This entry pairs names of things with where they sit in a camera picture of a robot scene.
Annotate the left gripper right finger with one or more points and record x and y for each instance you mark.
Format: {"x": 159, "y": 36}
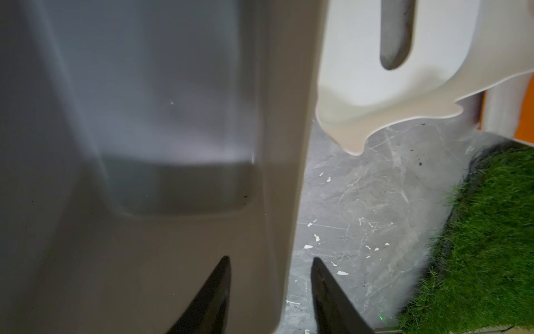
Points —
{"x": 334, "y": 313}

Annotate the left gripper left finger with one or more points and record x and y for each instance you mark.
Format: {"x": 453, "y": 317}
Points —
{"x": 208, "y": 311}

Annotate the grey plastic bin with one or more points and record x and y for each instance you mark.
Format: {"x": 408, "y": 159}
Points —
{"x": 142, "y": 142}

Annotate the white tissue box lid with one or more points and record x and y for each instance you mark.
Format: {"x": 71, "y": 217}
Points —
{"x": 459, "y": 48}

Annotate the orange tissue box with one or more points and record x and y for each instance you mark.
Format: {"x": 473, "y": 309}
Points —
{"x": 507, "y": 109}

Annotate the green artificial grass mat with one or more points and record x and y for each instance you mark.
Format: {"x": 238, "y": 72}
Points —
{"x": 481, "y": 269}

